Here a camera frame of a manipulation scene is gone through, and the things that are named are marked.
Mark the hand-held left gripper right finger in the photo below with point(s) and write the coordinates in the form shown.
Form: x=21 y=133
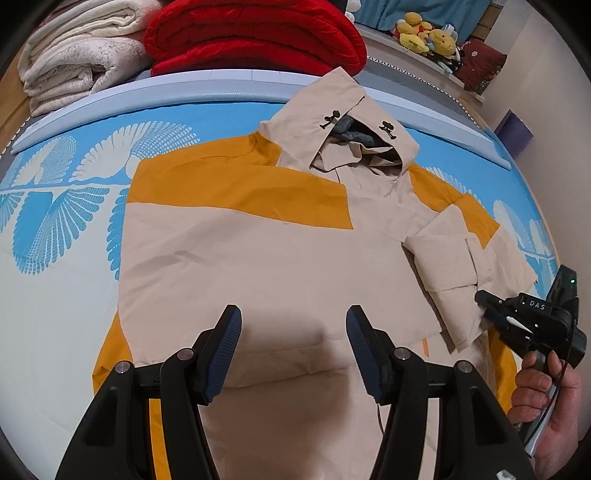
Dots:
x=362 y=346

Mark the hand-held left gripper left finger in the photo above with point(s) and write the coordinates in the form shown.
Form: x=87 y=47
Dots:
x=228 y=341

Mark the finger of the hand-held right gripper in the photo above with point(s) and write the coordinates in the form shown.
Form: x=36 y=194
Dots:
x=491 y=300
x=508 y=321

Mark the beige and orange hooded jacket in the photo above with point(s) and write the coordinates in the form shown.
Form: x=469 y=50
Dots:
x=258 y=258

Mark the person's right hand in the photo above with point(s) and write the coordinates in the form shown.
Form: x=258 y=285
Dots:
x=561 y=415

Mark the purple box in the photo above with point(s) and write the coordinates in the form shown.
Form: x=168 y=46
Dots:
x=515 y=134

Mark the blue white patterned bed sheet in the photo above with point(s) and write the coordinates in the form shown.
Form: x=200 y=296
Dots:
x=60 y=221

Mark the dark red cushion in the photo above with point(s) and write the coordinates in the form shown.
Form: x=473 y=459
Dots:
x=482 y=64

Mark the grey patterned headboard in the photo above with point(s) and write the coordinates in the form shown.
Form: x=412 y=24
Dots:
x=406 y=69

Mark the yellow plush toy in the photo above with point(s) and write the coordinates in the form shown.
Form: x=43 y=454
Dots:
x=413 y=30
x=441 y=44

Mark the light blue bed edge padding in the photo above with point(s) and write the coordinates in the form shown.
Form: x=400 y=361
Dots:
x=138 y=87

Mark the blue curtain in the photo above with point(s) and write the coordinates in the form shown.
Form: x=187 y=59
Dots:
x=392 y=11

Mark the red folded blanket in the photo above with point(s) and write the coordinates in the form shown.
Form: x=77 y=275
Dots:
x=249 y=34

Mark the white folded blanket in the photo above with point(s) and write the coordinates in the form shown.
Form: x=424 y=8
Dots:
x=78 y=50

